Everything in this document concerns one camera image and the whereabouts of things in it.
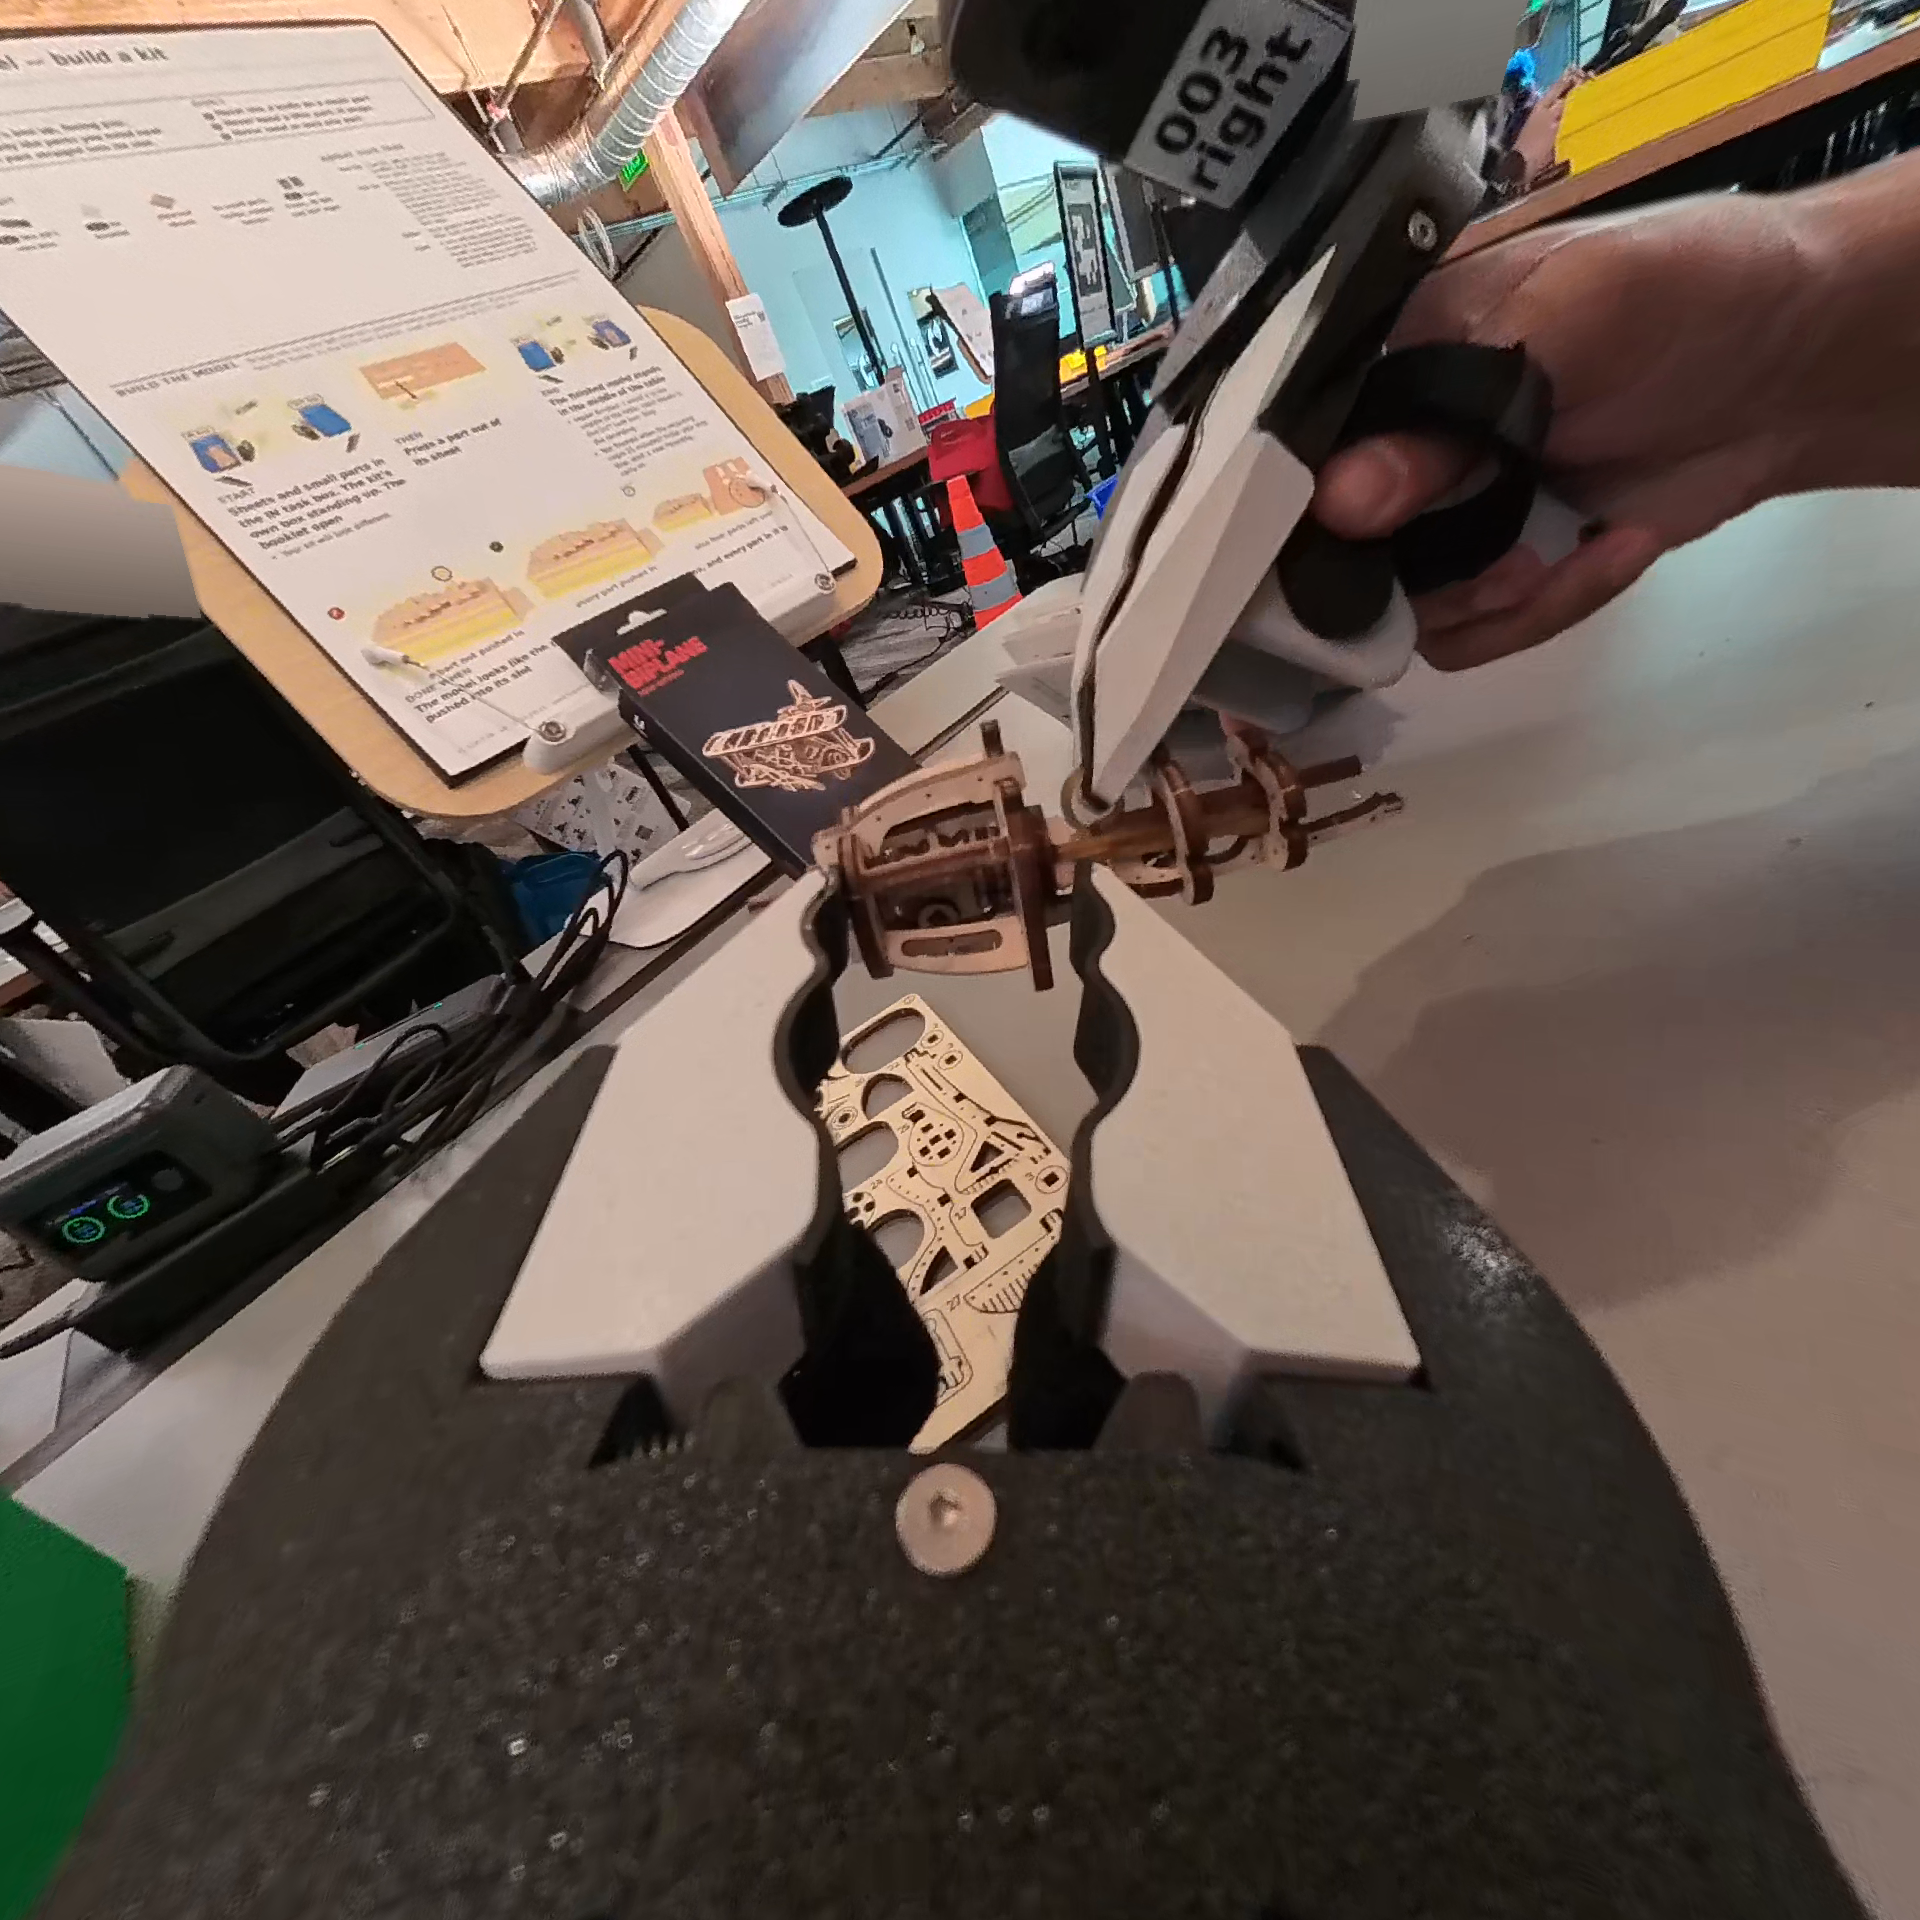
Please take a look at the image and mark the orange traffic cone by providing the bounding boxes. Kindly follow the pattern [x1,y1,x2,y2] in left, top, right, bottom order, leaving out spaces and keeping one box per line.
[942,478,1024,634]

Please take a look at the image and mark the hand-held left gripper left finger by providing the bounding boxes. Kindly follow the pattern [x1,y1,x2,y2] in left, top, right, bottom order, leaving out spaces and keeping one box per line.
[479,867,940,1452]

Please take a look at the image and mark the wooden gear model assembly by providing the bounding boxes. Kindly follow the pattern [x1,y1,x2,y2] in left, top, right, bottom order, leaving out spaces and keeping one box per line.
[808,721,1412,994]

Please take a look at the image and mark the black cardboard box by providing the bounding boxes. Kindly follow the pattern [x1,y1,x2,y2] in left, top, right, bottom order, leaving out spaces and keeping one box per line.
[550,575,921,880]

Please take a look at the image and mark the green plastic bin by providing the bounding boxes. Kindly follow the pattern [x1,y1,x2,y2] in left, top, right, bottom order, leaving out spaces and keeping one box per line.
[0,1489,139,1920]

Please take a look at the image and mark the black office chair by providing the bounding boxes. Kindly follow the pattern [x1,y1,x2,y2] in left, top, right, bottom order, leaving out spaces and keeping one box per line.
[988,294,1099,577]

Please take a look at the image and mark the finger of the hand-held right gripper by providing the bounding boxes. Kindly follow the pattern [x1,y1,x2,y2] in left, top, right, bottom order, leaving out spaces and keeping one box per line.
[1065,411,1209,819]
[1084,247,1319,811]

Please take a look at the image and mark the black floor lamp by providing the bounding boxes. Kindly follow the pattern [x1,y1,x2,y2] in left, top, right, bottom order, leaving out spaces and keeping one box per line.
[776,177,889,409]

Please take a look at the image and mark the person's right hand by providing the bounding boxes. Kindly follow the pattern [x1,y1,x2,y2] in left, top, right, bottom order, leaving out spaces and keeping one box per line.
[1304,193,1800,672]

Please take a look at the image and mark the yellow plastic bin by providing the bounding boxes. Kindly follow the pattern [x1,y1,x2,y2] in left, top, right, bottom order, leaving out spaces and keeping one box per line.
[1552,0,1839,177]

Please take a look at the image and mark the power station with green display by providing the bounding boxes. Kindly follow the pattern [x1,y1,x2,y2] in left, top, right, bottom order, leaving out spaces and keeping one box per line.
[0,1066,287,1288]

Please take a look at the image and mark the laser-cut wooden parts sheet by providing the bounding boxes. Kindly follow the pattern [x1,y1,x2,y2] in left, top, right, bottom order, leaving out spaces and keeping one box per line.
[815,990,1077,1456]

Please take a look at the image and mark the white stand base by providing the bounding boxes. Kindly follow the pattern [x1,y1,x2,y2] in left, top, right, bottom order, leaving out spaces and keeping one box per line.
[607,816,781,951]

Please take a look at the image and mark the white instruction sign board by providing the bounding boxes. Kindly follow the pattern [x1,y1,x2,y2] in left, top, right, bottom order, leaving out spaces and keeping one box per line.
[0,18,886,820]

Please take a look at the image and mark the black cable bundle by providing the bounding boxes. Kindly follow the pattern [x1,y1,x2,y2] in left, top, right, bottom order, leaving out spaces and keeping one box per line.
[277,852,632,1191]

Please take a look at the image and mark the silver air duct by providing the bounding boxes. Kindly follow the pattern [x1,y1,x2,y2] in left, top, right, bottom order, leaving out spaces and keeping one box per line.
[516,104,695,215]

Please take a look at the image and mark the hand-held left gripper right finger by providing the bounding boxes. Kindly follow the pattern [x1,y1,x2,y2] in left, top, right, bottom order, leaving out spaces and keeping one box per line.
[1007,867,1423,1452]

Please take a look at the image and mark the black metal stand frame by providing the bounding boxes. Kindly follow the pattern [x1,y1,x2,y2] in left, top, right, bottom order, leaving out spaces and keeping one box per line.
[0,603,513,1107]

